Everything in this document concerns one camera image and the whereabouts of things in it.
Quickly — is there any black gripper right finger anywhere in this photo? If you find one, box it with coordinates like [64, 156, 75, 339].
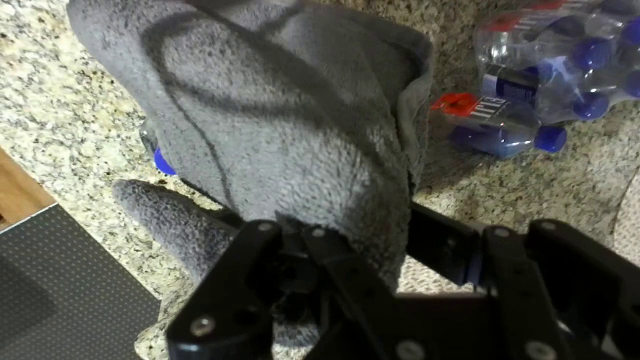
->
[406, 200, 640, 360]

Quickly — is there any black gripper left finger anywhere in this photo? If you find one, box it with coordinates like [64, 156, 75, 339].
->
[163, 219, 427, 360]

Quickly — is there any grey fluffy towel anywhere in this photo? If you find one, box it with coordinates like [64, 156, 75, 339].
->
[65, 0, 436, 349]

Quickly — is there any small blue cap bottle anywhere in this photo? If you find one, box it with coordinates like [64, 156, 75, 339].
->
[138, 127, 180, 180]

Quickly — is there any shrink-wrapped water bottle pack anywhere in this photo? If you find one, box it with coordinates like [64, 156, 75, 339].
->
[427, 0, 640, 162]

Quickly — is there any black perforated mat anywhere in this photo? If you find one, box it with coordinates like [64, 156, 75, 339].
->
[0, 202, 163, 360]

